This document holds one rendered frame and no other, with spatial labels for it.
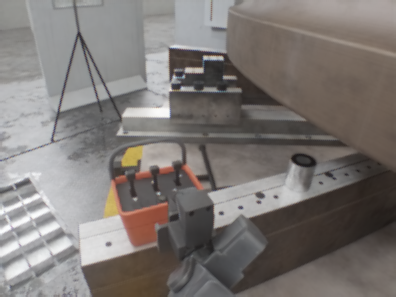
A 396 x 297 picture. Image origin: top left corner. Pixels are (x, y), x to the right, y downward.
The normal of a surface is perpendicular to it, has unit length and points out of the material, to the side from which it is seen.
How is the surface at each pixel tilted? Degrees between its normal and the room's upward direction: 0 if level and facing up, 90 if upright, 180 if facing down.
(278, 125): 71
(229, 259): 57
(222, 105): 90
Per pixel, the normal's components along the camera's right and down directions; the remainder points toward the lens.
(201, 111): 0.00, 0.51
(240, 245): -0.04, -0.03
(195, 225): 0.39, 0.48
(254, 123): 0.00, 0.22
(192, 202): 0.02, -0.86
